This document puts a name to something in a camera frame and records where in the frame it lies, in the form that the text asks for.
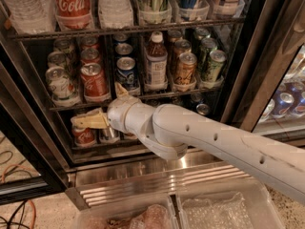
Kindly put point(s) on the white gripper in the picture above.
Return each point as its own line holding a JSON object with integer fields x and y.
{"x": 117, "y": 113}

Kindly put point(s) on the red coke can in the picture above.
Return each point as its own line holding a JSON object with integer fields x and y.
{"x": 94, "y": 80}
{"x": 89, "y": 42}
{"x": 90, "y": 55}

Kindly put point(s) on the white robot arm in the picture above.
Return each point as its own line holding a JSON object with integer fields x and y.
{"x": 168, "y": 130}

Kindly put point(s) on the bottom shelf silver can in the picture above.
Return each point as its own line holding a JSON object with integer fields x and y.
{"x": 108, "y": 135}

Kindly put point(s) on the bottom shelf red can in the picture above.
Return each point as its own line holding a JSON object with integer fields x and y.
{"x": 83, "y": 136}

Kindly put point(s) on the front blue pepsi can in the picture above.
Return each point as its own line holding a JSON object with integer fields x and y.
{"x": 126, "y": 73}

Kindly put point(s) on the blue pepsi can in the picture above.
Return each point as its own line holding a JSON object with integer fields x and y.
{"x": 120, "y": 38}
{"x": 123, "y": 50}
{"x": 126, "y": 73}

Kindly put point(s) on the front white green can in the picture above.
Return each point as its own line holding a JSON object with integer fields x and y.
{"x": 59, "y": 83}

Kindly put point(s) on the white green can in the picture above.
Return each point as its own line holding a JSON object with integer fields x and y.
{"x": 59, "y": 83}
{"x": 66, "y": 46}
{"x": 57, "y": 59}

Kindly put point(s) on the rear blue pepsi can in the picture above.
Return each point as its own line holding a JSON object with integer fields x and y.
{"x": 120, "y": 38}

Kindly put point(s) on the rear white green can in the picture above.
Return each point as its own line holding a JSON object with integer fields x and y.
{"x": 66, "y": 46}

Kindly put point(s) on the steel fridge bottom grille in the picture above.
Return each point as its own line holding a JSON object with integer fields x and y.
{"x": 99, "y": 184}

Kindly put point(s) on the front gold can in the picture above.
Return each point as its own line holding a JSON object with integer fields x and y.
{"x": 186, "y": 65}

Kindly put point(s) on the gold can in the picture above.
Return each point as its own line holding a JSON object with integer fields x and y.
{"x": 180, "y": 46}
{"x": 172, "y": 37}
{"x": 186, "y": 65}

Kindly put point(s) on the bottom shelf blue can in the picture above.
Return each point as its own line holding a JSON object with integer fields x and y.
{"x": 203, "y": 109}

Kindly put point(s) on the rear gold can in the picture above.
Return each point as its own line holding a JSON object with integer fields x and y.
{"x": 172, "y": 37}

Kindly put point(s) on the rear green can right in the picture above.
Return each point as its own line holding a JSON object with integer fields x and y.
{"x": 199, "y": 34}

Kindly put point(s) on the front green can right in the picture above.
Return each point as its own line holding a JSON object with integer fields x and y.
{"x": 213, "y": 65}

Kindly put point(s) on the right fridge glass door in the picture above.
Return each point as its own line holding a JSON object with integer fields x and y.
{"x": 269, "y": 54}

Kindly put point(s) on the brown tea bottle white label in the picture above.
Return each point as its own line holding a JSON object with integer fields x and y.
{"x": 156, "y": 59}

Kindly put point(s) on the middle clear water bottle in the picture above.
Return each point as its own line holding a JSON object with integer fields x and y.
{"x": 115, "y": 14}

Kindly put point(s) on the clear water bottle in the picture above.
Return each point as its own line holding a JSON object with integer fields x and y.
{"x": 32, "y": 16}
{"x": 115, "y": 14}

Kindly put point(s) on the large coca cola bottle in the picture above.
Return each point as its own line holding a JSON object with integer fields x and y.
{"x": 73, "y": 14}

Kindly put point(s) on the left clear plastic bin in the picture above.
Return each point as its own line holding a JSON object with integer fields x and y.
{"x": 154, "y": 211}

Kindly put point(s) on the clear plastic bin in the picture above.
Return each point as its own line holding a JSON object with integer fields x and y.
{"x": 227, "y": 204}
{"x": 154, "y": 211}

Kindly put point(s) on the left clear water bottle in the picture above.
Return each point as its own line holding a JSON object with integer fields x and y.
{"x": 32, "y": 16}

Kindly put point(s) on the right clear plastic bin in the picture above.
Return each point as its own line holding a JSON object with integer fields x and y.
{"x": 227, "y": 204}

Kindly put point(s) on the left fridge door frame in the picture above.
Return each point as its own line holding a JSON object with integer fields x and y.
{"x": 47, "y": 177}

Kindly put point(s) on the middle wire shelf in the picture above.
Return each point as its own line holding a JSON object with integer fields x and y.
{"x": 148, "y": 96}

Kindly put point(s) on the wire shelf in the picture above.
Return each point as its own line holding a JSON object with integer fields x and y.
{"x": 133, "y": 29}
{"x": 148, "y": 96}

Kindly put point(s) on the top wire shelf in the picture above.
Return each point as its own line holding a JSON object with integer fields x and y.
{"x": 133, "y": 29}

